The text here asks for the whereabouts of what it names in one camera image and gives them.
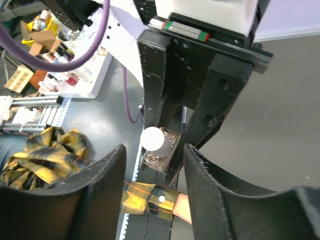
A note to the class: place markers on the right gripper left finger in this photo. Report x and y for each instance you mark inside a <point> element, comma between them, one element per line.
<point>84,206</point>

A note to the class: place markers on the aluminium frame rail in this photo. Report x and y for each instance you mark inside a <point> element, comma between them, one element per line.
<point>30,115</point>

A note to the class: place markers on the white supply tray with bottles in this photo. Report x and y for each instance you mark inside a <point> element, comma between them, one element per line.
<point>82,83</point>

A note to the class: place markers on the glitter nail polish bottle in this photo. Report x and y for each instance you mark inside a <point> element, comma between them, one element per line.
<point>161,164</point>

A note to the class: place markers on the mannequin hand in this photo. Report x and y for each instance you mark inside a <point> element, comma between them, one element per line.
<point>181,208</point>

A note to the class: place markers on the white nail polish cap brush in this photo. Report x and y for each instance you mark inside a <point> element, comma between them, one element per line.
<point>154,140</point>

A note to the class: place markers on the yellow plaid sleeve forearm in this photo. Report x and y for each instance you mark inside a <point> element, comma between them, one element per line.
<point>54,155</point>

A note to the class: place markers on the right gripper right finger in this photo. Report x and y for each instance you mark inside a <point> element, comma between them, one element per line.
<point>225,207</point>

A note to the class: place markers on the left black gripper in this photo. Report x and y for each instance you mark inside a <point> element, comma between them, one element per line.
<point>206,66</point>

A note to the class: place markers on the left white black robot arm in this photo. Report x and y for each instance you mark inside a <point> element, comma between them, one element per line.
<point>119,24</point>

